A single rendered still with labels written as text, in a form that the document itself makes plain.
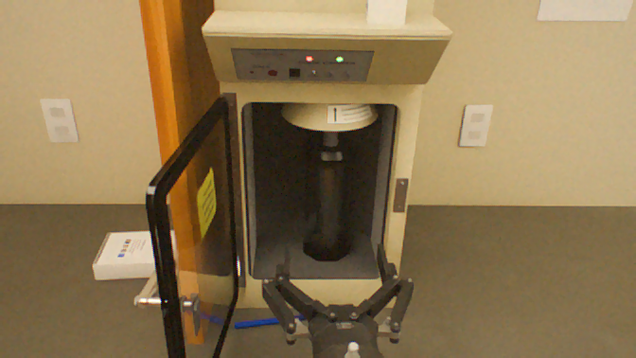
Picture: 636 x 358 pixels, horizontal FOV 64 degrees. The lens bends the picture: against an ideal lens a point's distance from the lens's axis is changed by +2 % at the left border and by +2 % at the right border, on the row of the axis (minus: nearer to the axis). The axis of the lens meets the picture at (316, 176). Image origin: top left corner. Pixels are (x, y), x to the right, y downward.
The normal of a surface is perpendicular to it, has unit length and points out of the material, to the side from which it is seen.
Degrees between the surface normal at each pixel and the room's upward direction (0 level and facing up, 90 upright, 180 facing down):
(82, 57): 90
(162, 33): 90
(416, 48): 135
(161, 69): 90
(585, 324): 0
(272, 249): 0
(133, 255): 0
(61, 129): 90
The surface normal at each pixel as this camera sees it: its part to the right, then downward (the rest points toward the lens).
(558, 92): 0.04, 0.47
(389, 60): 0.00, 0.96
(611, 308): 0.03, -0.88
